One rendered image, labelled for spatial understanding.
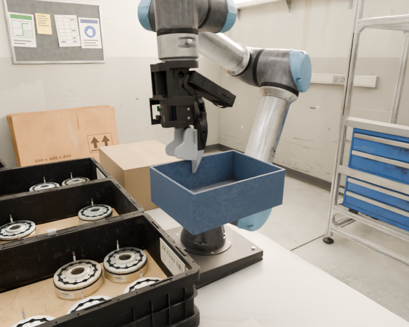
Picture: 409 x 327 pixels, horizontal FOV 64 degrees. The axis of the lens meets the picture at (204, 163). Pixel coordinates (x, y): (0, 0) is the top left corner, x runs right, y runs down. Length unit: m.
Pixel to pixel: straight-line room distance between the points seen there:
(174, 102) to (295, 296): 0.65
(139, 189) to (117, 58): 2.81
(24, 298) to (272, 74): 0.82
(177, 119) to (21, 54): 3.29
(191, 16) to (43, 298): 0.65
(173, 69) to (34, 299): 0.57
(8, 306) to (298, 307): 0.68
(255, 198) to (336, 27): 3.03
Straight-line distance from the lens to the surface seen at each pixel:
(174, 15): 0.61
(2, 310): 0.85
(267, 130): 0.95
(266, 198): 0.60
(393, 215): 2.38
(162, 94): 0.61
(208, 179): 0.69
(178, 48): 0.60
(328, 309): 0.99
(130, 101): 4.13
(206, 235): 1.04
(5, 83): 3.82
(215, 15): 0.68
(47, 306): 0.82
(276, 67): 0.98
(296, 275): 1.08
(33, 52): 3.83
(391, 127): 2.25
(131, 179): 1.36
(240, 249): 1.09
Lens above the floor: 1.33
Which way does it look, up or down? 18 degrees down
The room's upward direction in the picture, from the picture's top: straight up
